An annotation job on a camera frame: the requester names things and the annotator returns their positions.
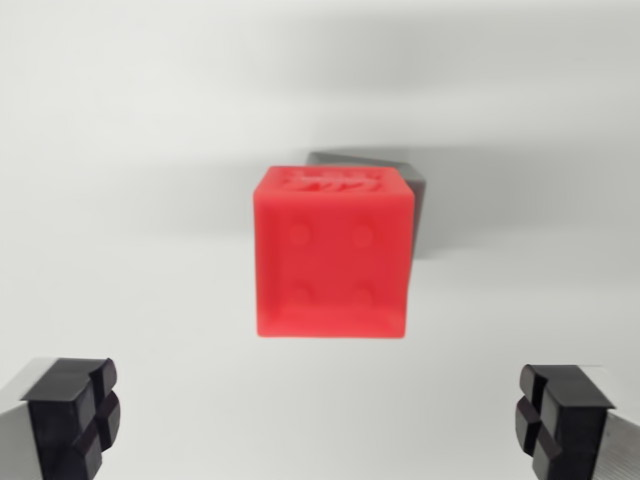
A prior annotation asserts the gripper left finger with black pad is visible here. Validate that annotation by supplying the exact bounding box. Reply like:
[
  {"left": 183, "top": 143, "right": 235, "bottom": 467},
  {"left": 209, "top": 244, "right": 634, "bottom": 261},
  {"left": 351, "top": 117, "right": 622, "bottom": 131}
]
[{"left": 0, "top": 356, "right": 122, "bottom": 480}]

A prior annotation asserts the red infantino soft cube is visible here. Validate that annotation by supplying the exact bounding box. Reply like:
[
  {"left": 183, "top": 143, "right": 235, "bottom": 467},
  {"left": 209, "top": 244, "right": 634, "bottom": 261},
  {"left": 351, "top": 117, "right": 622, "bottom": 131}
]
[{"left": 252, "top": 164, "right": 417, "bottom": 340}]

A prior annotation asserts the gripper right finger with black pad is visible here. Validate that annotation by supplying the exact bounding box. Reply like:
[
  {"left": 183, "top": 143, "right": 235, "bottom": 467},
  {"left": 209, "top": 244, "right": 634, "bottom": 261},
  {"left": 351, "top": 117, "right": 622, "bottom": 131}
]
[{"left": 513, "top": 363, "right": 640, "bottom": 480}]

